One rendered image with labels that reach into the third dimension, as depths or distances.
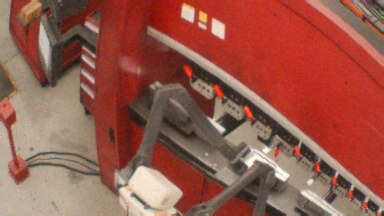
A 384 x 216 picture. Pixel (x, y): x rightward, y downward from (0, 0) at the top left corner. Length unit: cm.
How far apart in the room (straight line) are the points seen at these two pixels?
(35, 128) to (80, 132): 53
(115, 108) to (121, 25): 63
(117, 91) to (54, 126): 141
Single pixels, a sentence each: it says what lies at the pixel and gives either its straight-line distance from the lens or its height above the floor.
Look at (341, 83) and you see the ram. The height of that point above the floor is 192.
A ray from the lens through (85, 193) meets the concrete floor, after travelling 552.
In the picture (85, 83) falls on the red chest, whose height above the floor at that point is 36.
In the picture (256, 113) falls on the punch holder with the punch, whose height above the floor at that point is 129.
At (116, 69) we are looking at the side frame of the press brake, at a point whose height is 119.
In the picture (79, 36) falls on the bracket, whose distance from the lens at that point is 504.
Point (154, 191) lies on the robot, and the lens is 379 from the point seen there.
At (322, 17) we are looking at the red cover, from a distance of 350.
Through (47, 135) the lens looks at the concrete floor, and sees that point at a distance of 596.
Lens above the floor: 420
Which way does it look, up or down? 43 degrees down
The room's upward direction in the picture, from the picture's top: 5 degrees clockwise
